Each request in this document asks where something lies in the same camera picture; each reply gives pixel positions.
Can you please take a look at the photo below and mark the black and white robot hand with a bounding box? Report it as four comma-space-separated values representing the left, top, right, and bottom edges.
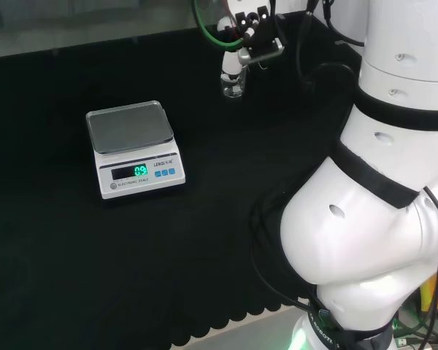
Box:
217, 0, 286, 82

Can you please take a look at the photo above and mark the small clear glass beaker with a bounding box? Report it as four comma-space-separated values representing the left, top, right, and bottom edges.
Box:
220, 67, 247, 98

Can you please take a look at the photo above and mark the white electronic balance steel pan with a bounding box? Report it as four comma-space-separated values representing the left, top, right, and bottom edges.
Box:
85, 100, 187, 201

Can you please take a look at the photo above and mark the black bench cloth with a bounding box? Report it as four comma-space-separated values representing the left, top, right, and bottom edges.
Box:
0, 14, 368, 350

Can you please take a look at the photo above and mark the yellow stop button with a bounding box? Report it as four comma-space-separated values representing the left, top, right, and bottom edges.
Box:
418, 268, 438, 315

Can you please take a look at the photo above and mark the green cable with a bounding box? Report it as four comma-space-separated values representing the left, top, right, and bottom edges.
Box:
193, 0, 246, 48

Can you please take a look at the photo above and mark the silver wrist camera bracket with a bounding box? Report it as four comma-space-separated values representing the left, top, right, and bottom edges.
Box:
237, 37, 287, 66

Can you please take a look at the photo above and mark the thick black cable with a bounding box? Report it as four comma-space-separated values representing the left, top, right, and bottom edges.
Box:
295, 0, 366, 96

